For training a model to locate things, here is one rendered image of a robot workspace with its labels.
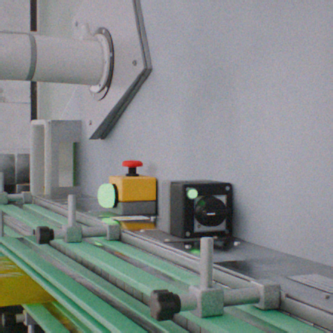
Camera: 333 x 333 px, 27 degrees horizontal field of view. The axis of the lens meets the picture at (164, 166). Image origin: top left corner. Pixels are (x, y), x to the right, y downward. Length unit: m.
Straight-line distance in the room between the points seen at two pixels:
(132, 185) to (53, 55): 0.34
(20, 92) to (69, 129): 3.63
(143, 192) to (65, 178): 0.50
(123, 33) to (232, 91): 0.43
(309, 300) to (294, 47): 0.36
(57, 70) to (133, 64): 0.18
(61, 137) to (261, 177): 0.85
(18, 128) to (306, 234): 4.56
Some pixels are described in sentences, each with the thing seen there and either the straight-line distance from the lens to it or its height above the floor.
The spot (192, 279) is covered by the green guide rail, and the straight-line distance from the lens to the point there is 0.83.
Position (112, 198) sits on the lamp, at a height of 0.84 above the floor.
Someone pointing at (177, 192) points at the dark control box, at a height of 0.84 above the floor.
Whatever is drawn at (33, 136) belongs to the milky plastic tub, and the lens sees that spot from 1.88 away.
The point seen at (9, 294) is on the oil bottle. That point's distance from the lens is 1.39.
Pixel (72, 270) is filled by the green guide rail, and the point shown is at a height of 0.91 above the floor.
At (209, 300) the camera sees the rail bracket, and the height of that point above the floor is 0.96.
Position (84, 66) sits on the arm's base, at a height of 0.83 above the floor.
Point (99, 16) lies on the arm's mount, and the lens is 1.54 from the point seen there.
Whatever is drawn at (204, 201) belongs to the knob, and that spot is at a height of 0.81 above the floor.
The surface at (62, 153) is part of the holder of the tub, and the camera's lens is 1.74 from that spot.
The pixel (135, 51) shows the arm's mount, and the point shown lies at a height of 0.77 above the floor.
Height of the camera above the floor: 1.25
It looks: 24 degrees down
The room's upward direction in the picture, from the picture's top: 91 degrees counter-clockwise
